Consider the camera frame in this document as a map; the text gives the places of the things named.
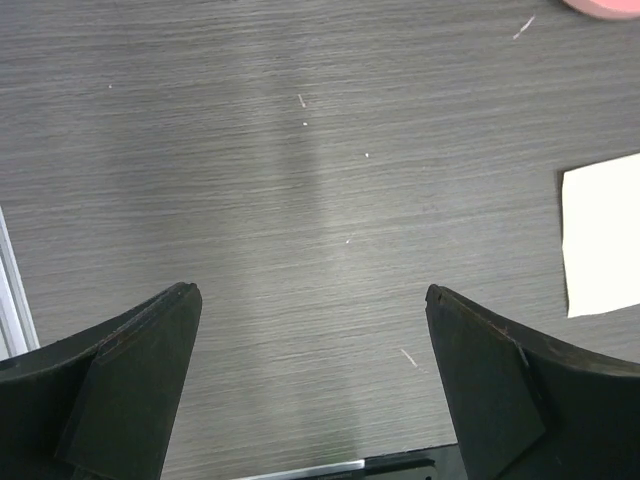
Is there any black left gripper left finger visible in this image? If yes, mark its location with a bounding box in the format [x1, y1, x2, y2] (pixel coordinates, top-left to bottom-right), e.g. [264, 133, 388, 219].
[1, 282, 202, 479]

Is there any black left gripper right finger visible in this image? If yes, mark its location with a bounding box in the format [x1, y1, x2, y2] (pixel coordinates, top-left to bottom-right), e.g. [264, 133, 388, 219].
[426, 285, 639, 479]

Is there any aluminium frame rail left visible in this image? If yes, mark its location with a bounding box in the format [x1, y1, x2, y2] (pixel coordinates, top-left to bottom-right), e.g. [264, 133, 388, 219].
[0, 213, 40, 360]

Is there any pink three-tier shelf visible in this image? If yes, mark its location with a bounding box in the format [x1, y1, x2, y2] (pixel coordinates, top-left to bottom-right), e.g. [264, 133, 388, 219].
[564, 0, 640, 20]

